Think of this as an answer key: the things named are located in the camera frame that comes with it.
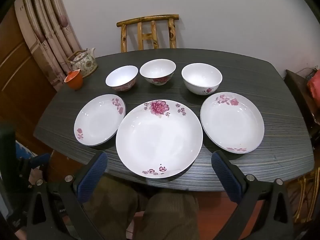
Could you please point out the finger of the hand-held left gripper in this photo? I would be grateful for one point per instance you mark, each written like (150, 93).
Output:
(41, 159)

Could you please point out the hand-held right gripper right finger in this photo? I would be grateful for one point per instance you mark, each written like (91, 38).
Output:
(225, 177)

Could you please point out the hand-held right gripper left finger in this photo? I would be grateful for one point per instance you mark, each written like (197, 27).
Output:
(91, 177)

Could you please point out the medium floral white plate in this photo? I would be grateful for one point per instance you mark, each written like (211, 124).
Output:
(231, 125)

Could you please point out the small floral white plate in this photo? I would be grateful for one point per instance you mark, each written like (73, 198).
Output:
(97, 120)

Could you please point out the large floral white plate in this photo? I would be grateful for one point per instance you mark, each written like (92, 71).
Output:
(157, 142)

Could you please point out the large white bowl small flower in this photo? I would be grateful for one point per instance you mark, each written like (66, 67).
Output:
(201, 76)

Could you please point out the small pink patterned bowl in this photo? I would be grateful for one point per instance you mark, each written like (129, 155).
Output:
(121, 76)

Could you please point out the white bowl large pink flower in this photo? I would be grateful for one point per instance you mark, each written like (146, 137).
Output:
(157, 68)

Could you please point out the blue white cloth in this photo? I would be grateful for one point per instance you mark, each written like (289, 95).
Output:
(23, 151)

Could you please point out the person's left leg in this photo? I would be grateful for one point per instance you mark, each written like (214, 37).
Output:
(112, 205)

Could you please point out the person's leg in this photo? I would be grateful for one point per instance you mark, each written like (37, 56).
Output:
(172, 217)
(112, 205)

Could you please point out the person's right leg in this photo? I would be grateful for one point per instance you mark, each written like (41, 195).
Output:
(172, 217)

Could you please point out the bamboo chair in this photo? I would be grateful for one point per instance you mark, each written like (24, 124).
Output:
(303, 192)
(147, 19)

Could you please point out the brown wooden cabinet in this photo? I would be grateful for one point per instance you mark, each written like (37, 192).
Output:
(20, 80)

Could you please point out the orange cup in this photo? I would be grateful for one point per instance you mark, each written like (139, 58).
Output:
(74, 81)

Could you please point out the floral ceramic teapot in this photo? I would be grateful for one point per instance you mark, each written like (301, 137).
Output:
(83, 63)

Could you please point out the dark wooden side cabinet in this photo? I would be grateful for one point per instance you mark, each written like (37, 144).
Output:
(297, 92)

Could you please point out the red bag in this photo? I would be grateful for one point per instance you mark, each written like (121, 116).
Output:
(315, 87)

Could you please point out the striped beige curtain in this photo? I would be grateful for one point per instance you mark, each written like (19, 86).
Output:
(50, 30)

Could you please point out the tan printed cardboard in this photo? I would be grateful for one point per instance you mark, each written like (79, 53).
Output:
(22, 22)

